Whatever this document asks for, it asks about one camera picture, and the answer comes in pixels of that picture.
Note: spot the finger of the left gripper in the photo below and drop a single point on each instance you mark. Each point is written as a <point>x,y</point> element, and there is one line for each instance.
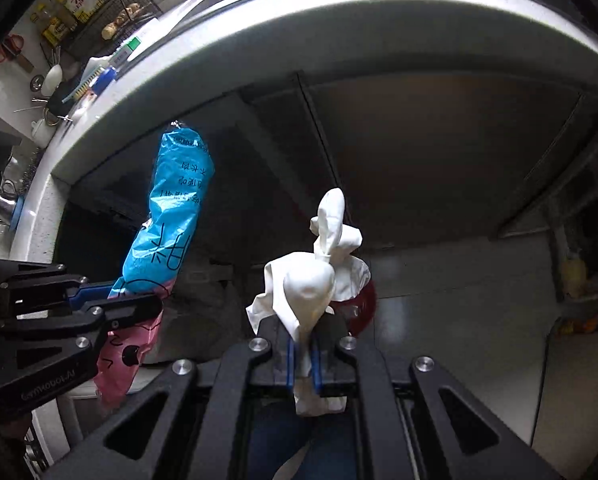
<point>78,293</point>
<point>115,314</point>

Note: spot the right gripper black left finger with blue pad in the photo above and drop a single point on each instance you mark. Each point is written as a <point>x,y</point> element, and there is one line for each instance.
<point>190,422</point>

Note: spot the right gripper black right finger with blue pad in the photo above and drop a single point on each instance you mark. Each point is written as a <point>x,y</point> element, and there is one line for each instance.
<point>416,421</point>

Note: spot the blue pink plastic bag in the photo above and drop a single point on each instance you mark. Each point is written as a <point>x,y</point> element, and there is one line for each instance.
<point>182,173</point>

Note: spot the white tissue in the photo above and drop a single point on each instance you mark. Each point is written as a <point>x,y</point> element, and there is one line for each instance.
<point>300,287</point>

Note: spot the red trash bin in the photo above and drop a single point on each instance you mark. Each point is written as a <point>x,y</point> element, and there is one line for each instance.
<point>359,311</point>

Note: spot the white ceramic cup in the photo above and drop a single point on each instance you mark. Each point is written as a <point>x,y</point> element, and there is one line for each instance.
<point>42,133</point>

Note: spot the blue scrub brush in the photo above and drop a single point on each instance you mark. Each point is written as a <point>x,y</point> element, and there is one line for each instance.
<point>93,69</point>

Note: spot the orange handled scissors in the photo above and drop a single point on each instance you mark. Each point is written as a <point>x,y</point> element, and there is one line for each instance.
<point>11,47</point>

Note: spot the black wire rack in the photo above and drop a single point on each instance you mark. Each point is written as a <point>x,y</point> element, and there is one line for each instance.
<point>88,41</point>

